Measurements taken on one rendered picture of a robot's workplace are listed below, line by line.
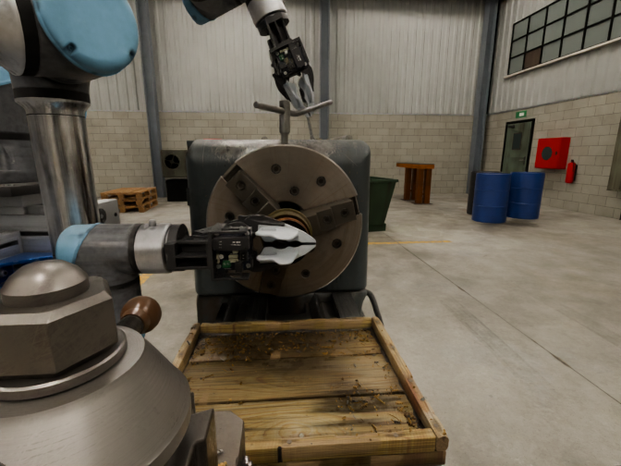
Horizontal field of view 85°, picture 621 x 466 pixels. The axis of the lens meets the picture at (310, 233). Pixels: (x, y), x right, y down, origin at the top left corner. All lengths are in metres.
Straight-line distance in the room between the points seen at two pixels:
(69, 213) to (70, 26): 0.28
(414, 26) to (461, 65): 1.84
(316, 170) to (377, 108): 10.50
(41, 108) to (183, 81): 10.51
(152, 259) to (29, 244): 0.41
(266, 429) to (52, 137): 0.52
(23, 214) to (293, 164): 0.55
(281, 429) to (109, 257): 0.32
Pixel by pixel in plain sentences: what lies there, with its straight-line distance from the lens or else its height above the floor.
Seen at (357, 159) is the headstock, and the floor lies 1.21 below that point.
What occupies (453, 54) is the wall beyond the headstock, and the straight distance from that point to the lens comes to 12.26.
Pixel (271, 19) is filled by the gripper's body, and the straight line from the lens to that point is 0.83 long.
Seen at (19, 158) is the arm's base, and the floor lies 1.21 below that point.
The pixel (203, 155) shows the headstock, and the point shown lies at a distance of 0.86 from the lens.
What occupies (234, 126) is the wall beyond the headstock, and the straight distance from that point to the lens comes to 10.69.
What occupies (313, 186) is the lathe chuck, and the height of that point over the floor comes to 1.16.
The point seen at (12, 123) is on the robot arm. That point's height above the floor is 1.28.
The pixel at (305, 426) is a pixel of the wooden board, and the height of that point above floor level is 0.89.
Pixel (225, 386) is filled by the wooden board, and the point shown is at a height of 0.89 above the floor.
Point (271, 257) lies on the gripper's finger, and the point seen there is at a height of 1.07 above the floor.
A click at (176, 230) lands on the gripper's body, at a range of 0.52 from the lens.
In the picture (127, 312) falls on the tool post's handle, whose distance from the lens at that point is 0.20.
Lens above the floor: 1.22
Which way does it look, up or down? 13 degrees down
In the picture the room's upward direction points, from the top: straight up
